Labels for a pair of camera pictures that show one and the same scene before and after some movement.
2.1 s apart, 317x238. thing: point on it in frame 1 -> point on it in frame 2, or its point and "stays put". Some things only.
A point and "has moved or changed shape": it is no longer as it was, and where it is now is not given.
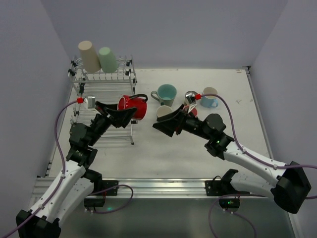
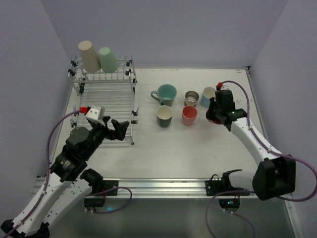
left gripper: [109, 117] -> [109, 126]
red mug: [138, 101] has moved or changed shape
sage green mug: [166, 93] stays put
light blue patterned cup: [209, 100] stays put
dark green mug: [162, 110] stays put
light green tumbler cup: [108, 61] stays put
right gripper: [178, 121] -> [213, 112]
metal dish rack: [105, 87] stays put
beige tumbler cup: [90, 60] stays put
